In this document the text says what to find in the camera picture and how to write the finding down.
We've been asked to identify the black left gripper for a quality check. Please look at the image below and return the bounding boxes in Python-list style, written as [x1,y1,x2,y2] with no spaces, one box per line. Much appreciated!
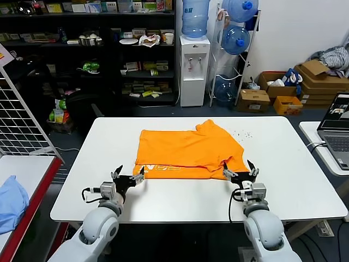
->
[110,164,146,198]

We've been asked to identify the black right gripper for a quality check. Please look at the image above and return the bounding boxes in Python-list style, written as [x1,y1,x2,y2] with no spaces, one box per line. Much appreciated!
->
[222,159,260,189]

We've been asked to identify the orange t-shirt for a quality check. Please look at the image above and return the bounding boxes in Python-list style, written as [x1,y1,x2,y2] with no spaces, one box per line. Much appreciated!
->
[133,119,245,181]

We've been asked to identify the pile of striped clothes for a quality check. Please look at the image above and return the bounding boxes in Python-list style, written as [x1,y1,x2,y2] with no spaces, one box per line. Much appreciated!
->
[308,45,349,79]

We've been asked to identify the scattered dark crumbs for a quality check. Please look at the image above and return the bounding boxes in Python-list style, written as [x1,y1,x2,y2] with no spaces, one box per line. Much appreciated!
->
[233,130,253,142]

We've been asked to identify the labelled brown cardboard box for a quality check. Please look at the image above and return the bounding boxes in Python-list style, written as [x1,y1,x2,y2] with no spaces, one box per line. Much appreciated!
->
[236,89,271,114]

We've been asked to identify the orange printed cardboard box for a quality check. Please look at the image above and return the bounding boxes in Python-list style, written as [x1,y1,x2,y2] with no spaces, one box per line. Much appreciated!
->
[273,96,304,116]

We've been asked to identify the white side table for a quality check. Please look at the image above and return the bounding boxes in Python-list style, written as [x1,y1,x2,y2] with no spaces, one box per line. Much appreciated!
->
[298,121,349,197]

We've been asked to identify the grey floor socket box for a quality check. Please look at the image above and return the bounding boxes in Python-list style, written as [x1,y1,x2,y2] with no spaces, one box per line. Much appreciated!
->
[237,247,257,262]

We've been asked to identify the black office chair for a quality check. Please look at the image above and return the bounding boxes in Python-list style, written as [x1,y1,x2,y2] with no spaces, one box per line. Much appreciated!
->
[64,89,110,129]

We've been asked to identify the blue water jug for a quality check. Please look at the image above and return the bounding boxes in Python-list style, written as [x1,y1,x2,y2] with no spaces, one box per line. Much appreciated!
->
[213,74,238,103]
[221,0,259,23]
[220,25,251,56]
[181,0,211,39]

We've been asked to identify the small clear plastic bag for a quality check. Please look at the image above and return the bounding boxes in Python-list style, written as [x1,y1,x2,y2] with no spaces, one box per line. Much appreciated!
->
[243,77,262,91]

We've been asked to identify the open brown cardboard box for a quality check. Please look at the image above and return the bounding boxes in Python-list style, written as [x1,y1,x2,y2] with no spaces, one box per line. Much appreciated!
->
[257,72,298,99]

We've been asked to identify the basket of snack packs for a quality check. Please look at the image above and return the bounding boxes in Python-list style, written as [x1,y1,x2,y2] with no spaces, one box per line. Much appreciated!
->
[46,98,75,135]

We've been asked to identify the white water dispenser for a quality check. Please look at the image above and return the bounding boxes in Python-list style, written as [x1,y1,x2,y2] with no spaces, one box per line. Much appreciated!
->
[179,35,211,108]

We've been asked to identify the grey power strip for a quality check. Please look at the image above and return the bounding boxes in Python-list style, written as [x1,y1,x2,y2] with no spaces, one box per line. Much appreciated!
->
[316,220,335,237]

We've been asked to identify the grey laptop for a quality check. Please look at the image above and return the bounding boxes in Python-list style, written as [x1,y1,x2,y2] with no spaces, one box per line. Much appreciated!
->
[316,92,349,171]

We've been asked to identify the low flat cardboard box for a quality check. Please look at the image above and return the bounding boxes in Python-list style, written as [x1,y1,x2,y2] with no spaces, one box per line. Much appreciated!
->
[300,93,339,106]

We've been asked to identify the white red box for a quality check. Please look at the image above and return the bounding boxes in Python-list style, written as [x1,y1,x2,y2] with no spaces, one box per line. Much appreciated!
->
[125,62,142,73]

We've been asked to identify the green toy vegetables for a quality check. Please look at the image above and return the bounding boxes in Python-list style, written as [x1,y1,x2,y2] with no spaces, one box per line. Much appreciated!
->
[77,62,101,75]

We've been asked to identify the wide flat cardboard box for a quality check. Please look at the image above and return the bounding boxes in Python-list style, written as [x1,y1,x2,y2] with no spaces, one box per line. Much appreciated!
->
[299,80,349,96]

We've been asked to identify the light blue cloth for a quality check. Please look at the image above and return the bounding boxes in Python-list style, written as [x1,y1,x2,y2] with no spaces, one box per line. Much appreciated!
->
[0,175,30,235]

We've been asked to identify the large open-flap cardboard box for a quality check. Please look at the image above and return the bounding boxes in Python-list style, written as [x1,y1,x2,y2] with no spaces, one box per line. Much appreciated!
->
[293,59,349,85]

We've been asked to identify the plastic bag with food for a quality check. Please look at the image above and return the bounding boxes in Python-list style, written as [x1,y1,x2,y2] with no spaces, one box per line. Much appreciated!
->
[138,34,161,49]

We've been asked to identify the steel bowl of white balls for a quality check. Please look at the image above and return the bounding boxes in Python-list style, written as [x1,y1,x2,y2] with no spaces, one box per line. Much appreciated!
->
[79,32,99,47]

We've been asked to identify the white metal jug rack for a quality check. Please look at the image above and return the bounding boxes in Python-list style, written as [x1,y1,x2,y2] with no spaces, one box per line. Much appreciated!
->
[208,4,262,108]

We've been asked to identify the teal bottle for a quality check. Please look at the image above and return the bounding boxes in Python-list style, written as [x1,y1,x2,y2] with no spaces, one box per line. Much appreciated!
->
[57,27,68,45]

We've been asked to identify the beige cloth on rack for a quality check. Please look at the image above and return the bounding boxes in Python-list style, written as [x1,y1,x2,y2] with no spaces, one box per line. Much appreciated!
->
[216,9,231,29]

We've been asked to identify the black shelving unit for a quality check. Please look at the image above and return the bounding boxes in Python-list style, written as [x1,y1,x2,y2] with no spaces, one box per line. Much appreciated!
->
[0,0,177,108]

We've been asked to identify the white green box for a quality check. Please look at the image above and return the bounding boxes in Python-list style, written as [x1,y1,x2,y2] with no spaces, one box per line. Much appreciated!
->
[101,2,119,13]

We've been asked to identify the clear plastic container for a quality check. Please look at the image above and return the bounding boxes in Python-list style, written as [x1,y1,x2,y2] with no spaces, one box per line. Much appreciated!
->
[117,0,134,14]

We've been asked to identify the blue white box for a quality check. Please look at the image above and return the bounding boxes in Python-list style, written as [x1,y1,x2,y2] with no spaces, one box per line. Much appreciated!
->
[86,1,103,14]

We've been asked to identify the white red yellow sign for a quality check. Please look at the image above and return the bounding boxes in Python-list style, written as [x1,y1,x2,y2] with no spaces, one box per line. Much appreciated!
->
[0,43,16,68]

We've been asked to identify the yellow label box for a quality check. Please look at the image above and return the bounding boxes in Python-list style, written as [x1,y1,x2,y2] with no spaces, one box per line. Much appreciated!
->
[46,3,64,14]

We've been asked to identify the cola bottle red label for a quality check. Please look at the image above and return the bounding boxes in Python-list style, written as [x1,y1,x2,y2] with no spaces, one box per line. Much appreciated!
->
[32,0,45,16]

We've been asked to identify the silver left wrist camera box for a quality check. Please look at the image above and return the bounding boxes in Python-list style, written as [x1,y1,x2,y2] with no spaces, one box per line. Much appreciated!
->
[99,181,117,199]

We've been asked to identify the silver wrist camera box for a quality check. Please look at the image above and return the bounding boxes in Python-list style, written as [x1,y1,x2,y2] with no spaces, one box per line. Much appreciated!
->
[99,181,117,199]
[244,182,267,203]

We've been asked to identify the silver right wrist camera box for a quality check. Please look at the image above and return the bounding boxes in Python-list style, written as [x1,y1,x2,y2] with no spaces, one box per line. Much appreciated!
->
[244,182,267,203]

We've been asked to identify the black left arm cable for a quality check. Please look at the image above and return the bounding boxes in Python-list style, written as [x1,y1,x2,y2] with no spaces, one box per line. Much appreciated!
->
[81,187,102,204]

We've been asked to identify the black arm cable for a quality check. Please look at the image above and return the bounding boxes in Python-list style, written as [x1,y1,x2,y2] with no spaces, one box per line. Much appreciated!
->
[228,189,246,223]
[81,187,102,204]

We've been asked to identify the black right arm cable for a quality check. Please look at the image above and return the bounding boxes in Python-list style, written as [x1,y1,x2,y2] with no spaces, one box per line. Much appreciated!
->
[228,189,246,223]

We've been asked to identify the white laptop cable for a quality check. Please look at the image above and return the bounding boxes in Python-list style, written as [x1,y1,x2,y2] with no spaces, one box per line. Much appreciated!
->
[306,140,326,150]

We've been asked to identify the white wire grid panel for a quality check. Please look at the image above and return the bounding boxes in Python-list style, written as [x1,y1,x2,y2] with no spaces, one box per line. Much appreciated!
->
[0,65,65,165]

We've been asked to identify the blue bag white handles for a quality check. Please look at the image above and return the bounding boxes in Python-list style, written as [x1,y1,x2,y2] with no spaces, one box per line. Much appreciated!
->
[282,68,304,95]

